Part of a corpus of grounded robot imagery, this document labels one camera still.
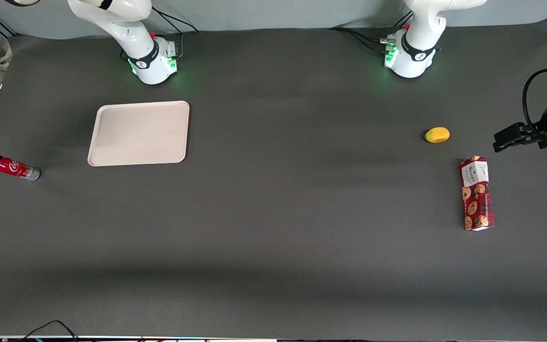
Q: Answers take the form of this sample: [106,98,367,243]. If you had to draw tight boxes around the red coke bottle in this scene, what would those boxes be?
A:
[0,154,41,182]

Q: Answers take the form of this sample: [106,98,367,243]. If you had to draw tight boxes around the beige plastic tray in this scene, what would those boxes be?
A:
[87,100,190,167]

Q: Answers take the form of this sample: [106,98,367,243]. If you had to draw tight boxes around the dark grey table mat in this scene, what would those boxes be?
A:
[0,17,547,341]

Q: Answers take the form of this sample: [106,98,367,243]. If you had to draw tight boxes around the black arm base cable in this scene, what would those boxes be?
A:
[329,27,389,54]
[151,8,201,58]

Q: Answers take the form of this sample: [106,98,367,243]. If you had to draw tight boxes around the yellow lemon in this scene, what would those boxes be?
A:
[424,127,451,144]

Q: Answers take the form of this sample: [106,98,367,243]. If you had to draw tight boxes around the black left arm base cable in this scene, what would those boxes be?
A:
[329,27,389,54]

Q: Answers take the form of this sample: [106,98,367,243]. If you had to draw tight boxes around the red cookie box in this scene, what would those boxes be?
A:
[459,156,496,232]

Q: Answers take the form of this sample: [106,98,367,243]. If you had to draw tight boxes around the black right arm base cable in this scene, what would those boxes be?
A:
[151,8,201,58]

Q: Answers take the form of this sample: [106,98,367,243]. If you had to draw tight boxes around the thin black floor cable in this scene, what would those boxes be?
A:
[19,320,80,342]

